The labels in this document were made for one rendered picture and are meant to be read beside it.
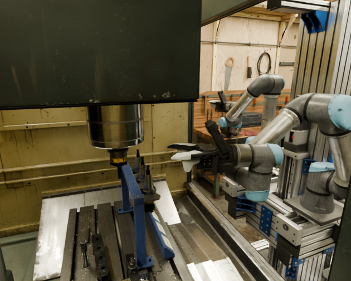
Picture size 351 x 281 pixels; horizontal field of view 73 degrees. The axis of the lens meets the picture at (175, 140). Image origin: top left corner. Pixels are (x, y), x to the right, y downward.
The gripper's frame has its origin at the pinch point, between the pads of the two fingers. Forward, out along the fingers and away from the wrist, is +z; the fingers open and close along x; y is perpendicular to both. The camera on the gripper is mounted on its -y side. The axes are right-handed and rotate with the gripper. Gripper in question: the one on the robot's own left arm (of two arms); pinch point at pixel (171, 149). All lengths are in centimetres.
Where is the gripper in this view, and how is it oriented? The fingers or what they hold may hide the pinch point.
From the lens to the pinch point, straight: 72.2
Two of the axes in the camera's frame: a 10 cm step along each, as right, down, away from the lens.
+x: -1.3, -2.7, 9.5
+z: -9.9, 0.0, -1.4
